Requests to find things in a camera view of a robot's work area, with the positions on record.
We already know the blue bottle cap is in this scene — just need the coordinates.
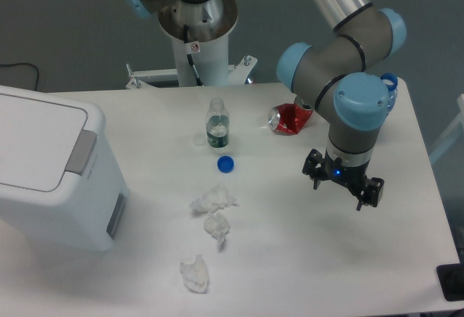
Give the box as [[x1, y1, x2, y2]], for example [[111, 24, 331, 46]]
[[217, 155, 235, 173]]

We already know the middle crumpled white tissue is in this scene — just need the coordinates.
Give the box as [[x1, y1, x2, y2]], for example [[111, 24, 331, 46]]
[[204, 212, 231, 246]]

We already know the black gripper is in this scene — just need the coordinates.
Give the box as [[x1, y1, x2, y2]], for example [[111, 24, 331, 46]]
[[302, 149, 384, 211]]

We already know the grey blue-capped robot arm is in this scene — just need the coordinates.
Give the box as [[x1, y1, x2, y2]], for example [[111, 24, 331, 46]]
[[126, 0, 407, 207]]

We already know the lower crumpled white tissue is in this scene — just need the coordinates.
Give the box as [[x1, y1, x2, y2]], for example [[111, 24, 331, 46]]
[[179, 255, 210, 294]]

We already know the black device at table edge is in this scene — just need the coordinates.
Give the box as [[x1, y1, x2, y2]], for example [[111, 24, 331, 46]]
[[436, 263, 463, 302]]

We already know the black cable on floor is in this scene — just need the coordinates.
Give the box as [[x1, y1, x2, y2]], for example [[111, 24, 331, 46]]
[[0, 62, 40, 89]]

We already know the blue plastic drink bottle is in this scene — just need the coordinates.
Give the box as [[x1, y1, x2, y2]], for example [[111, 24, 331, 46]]
[[380, 73, 398, 113]]

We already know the crushed red soda can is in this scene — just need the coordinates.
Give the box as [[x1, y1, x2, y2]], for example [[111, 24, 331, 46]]
[[268, 96, 313, 135]]

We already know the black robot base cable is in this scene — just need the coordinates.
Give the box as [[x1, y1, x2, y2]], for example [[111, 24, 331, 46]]
[[182, 25, 202, 87]]

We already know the white push-lid trash can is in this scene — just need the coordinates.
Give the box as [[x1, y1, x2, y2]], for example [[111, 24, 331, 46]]
[[1, 86, 128, 251]]

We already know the upper crumpled white tissue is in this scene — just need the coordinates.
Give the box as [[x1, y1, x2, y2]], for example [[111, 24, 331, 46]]
[[189, 184, 238, 215]]

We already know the crumpled white tissue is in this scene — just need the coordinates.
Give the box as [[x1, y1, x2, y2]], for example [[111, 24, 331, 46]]
[[204, 212, 231, 246], [179, 255, 210, 294], [189, 184, 238, 215]]

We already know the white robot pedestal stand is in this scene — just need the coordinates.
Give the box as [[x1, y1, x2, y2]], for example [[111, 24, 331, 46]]
[[126, 36, 257, 88]]

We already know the clear green-label plastic bottle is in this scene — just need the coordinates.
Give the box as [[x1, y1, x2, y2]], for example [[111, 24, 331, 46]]
[[206, 98, 229, 149]]

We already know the white frame at right edge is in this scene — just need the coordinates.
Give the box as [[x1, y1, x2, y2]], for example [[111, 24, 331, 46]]
[[428, 94, 463, 165]]

